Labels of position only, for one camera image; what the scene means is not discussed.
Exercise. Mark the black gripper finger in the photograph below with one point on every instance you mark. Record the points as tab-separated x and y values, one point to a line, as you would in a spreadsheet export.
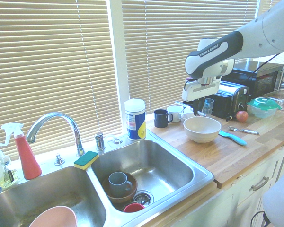
204	98
196	107

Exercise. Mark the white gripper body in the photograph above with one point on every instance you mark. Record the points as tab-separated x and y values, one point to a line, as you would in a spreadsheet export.
196	91

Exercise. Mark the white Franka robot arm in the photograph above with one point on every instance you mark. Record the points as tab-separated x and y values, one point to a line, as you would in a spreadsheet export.
251	35

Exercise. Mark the grey rounded robot base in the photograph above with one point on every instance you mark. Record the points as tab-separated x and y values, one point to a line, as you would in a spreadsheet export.
280	201

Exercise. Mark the stainless steel double sink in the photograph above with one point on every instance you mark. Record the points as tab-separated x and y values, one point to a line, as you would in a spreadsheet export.
161	170

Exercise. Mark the white sink hole cap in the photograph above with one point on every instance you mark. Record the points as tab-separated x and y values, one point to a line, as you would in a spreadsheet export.
117	141

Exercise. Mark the chrome sink sprayer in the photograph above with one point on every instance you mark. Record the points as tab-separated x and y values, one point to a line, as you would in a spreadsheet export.
100	142

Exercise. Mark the metal sink drain strainer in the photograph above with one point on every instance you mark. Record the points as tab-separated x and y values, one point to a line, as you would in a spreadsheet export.
143	197

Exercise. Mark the small chrome sink knob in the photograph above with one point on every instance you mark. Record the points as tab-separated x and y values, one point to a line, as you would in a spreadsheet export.
59	160

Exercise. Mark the clear drinking glass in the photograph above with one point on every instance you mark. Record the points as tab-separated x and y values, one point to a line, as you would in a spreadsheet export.
208	108

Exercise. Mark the white mug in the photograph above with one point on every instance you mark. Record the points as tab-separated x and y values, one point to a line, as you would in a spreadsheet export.
176	114

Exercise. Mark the cream ceramic bowl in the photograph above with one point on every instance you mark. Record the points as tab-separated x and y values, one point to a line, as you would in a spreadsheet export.
202	133

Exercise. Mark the black and silver toaster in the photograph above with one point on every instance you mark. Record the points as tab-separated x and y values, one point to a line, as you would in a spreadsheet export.
232	99

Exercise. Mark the dark blue mug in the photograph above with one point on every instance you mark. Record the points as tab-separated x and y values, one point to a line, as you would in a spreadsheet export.
161	119

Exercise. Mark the red apple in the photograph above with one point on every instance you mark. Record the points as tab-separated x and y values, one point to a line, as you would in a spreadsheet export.
242	116

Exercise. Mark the metal spoon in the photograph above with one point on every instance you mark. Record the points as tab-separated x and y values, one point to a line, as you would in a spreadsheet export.
245	130

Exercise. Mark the clear container with green lid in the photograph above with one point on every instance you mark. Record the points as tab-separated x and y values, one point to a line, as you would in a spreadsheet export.
262	107

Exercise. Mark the white wipes canister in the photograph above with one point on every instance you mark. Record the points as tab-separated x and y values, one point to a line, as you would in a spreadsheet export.
135	123

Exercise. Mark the black toaster oven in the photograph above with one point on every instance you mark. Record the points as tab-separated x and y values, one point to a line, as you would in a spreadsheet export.
267	81

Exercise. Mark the clear glass baking dish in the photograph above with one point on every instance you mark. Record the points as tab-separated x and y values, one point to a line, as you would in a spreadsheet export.
278	97

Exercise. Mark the brown wooden bowl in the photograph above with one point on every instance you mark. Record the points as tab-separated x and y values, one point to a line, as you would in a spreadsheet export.
132	189

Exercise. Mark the grey mug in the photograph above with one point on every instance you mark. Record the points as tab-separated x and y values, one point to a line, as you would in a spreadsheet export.
117	183

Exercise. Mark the narrow beige window blind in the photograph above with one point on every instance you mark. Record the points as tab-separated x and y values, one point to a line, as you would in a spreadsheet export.
266	6

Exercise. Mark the cream kitchen cabinet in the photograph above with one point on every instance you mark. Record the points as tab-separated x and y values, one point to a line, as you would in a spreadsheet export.
251	203

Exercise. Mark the red cup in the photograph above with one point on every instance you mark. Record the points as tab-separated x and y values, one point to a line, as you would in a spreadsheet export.
133	208

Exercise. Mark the green and yellow sponge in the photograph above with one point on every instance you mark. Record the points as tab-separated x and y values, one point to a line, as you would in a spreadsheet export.
86	159

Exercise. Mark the chrome curved faucet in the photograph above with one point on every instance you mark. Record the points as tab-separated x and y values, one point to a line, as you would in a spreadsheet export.
72	125

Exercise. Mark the wide beige window blind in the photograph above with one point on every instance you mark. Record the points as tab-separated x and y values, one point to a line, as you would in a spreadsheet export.
42	59

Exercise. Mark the red spray bottle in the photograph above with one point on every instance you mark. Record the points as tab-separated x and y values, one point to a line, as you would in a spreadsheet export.
28	160

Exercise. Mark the pink plastic bowl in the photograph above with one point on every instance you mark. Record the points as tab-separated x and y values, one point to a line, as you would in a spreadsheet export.
54	217

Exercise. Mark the pump bottle with yellow soap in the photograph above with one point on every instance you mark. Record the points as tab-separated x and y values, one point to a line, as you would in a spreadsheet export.
8	179

